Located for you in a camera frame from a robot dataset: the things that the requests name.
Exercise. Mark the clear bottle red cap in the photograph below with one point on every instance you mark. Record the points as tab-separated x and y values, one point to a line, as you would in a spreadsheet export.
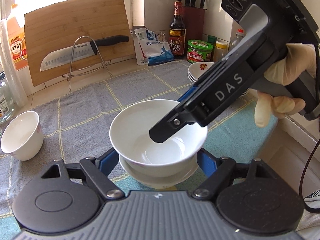
236	41

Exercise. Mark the dark red knife block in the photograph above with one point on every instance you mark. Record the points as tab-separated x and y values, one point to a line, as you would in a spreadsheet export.
193	22

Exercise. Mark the glass storage jar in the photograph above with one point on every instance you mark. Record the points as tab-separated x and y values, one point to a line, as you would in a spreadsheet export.
6	100

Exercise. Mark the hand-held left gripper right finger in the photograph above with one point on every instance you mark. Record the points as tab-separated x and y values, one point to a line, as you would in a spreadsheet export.
206	162

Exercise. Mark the orange cooking wine jug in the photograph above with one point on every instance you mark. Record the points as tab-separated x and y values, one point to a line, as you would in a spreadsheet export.
16	42

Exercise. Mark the green capped spice bottle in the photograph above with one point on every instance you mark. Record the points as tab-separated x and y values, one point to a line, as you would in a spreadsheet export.
211	41

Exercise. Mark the clear plastic wrapped cup stack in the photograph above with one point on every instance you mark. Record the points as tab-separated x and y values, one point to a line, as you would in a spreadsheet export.
11	75

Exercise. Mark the metal binder clips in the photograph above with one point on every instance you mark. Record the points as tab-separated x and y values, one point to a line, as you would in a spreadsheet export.
162	36

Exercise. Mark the dark soy sauce bottle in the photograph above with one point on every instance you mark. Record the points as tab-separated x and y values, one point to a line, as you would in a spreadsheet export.
177	40

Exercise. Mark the person's right hand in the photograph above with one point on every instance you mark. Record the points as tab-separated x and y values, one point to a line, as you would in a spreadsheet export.
297	62

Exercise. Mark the grey plaid table mat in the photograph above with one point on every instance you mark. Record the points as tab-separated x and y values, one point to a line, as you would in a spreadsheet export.
82	110

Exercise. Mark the bamboo cutting board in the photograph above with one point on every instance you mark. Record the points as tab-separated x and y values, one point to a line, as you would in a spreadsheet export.
75	17

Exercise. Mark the white floral bowl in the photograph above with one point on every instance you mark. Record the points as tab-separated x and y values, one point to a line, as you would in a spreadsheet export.
20	135
135	130

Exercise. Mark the white bowl pink flowers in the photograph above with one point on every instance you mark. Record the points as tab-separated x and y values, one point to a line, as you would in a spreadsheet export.
155	177

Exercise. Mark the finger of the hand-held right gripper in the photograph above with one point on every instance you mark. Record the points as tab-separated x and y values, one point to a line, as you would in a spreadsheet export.
165	130
190	93

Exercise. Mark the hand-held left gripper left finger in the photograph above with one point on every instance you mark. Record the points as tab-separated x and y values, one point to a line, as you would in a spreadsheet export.
107	163

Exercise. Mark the yellow seasoning jar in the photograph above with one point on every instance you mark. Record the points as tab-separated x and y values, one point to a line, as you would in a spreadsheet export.
221	51

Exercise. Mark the green lidded sauce jar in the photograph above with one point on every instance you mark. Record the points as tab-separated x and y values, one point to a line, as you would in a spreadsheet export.
200	52

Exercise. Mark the white blue salt bag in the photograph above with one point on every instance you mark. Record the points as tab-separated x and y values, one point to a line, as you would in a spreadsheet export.
152	50

